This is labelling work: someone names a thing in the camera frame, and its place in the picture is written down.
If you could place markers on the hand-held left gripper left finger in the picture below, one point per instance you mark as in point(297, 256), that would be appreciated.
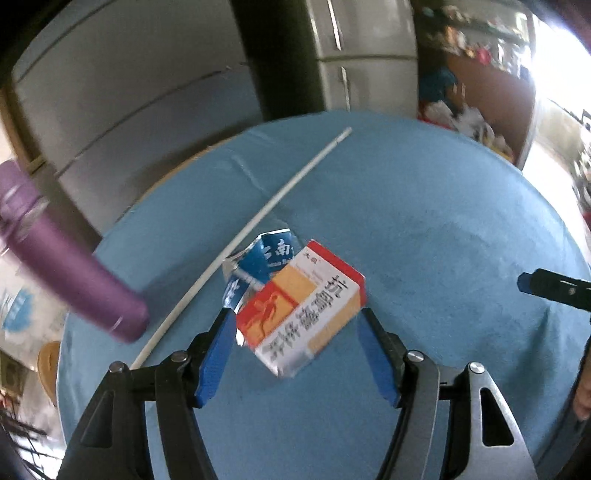
point(214, 364)

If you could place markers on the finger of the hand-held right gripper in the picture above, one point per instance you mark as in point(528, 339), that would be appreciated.
point(549, 284)

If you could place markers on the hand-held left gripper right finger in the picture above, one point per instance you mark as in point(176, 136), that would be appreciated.
point(376, 360)

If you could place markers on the red and white medicine box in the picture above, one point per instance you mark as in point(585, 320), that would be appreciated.
point(304, 318)

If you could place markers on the crumpled blue carton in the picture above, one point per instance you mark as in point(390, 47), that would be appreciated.
point(270, 258)

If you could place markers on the blue tablecloth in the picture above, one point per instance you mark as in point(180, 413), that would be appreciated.
point(438, 221)

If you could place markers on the yellow stool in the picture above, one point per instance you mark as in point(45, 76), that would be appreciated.
point(46, 369)

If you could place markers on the long white stick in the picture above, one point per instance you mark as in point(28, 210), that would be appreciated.
point(277, 201)

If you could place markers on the purple bottle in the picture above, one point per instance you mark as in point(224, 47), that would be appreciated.
point(60, 258)

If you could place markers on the white poster with blue print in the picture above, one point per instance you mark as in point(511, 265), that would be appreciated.
point(18, 309)

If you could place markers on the cluttered goods shelf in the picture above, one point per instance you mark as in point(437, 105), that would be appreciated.
point(461, 92)

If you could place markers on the white refrigerator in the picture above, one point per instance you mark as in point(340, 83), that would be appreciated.
point(364, 46)

